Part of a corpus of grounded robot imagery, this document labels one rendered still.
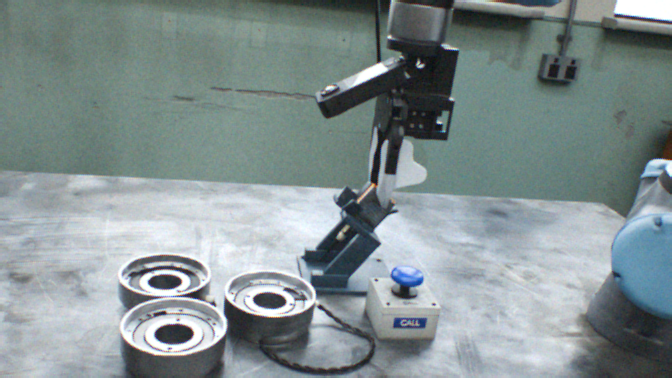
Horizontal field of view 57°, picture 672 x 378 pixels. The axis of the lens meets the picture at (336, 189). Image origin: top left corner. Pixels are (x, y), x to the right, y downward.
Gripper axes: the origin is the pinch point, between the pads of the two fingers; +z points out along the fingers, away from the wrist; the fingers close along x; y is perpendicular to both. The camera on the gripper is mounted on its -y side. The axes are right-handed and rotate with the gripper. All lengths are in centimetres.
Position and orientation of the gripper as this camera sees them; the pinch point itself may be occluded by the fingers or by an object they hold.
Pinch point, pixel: (375, 191)
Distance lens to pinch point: 82.6
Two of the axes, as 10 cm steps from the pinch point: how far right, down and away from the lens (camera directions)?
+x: -1.6, -3.5, 9.2
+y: 9.8, 0.6, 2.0
